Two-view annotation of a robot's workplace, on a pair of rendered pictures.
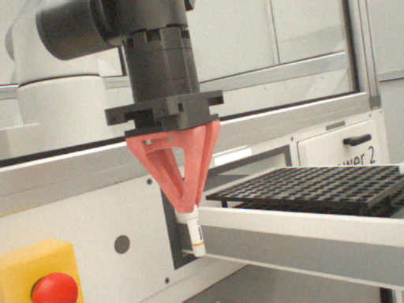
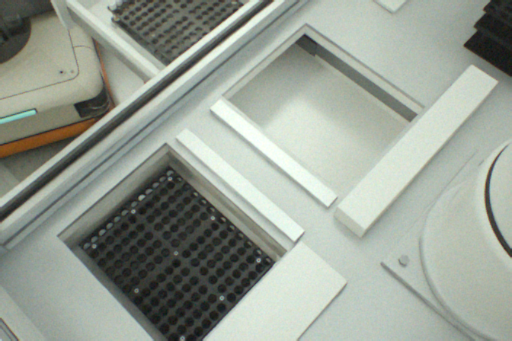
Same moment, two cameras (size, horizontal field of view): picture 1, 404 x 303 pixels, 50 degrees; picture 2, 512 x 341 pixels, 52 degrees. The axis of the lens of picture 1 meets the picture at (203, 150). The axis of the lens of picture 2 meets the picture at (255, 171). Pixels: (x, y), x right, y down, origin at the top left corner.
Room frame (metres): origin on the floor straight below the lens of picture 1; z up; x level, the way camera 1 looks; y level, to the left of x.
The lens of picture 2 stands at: (1.23, -0.03, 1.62)
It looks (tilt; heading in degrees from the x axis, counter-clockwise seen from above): 64 degrees down; 178
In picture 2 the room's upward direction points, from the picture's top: straight up
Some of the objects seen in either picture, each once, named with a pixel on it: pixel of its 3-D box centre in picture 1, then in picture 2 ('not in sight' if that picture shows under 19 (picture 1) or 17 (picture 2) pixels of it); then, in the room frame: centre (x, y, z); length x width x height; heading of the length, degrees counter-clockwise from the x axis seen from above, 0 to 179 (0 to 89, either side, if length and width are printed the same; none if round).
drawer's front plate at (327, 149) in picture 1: (344, 156); not in sight; (0.86, -0.27, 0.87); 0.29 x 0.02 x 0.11; 134
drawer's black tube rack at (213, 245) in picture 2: not in sight; (178, 259); (1.00, -0.13, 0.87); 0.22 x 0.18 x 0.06; 44
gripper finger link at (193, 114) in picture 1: (174, 160); not in sight; (0.37, 0.02, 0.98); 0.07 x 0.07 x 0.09; 65
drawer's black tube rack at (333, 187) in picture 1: (316, 204); not in sight; (0.55, -0.13, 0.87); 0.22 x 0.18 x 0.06; 44
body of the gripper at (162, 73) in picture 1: (163, 76); not in sight; (0.38, 0.02, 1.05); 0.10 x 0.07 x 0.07; 155
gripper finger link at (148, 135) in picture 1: (182, 157); not in sight; (0.38, 0.02, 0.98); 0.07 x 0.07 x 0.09; 65
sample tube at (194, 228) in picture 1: (195, 230); not in sight; (0.38, 0.02, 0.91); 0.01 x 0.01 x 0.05
